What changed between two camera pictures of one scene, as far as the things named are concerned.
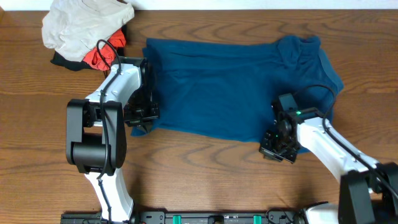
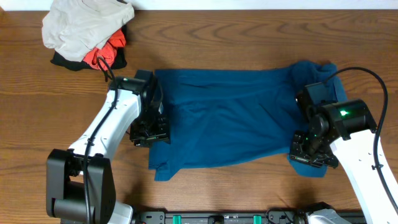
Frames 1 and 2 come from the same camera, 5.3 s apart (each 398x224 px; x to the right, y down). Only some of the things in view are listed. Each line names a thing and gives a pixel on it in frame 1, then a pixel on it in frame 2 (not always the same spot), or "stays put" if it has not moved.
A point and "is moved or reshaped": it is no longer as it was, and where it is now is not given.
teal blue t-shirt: x=224 y=89 is moved or reshaped
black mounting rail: x=269 y=216 stays put
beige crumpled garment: x=78 y=28 stays put
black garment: x=72 y=63 stays put
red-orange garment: x=101 y=58 stays put
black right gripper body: x=275 y=146 -> x=306 y=149
